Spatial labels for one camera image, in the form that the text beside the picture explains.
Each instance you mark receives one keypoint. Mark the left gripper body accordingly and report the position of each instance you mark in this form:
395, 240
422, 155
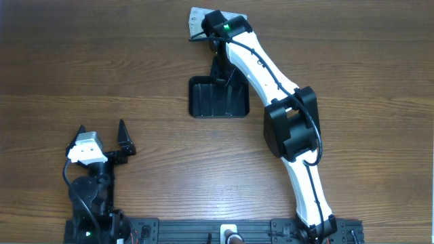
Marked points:
120, 156

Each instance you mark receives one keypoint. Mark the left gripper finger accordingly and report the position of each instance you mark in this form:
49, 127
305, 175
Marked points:
77, 135
125, 139

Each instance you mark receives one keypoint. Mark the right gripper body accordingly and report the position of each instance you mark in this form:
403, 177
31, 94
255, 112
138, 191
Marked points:
220, 61

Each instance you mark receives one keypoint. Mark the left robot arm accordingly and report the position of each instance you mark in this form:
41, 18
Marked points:
83, 193

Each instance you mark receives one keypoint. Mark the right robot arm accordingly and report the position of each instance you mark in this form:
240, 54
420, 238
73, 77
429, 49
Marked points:
254, 64

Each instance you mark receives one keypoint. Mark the black tray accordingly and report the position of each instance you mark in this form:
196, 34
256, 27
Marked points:
220, 105

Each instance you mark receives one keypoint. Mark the white test tube rack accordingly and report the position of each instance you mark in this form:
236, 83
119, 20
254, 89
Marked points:
196, 20

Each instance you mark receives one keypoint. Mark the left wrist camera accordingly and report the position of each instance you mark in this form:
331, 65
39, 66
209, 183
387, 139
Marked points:
86, 149

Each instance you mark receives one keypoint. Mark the mounting rail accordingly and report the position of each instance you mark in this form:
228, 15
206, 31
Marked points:
190, 232

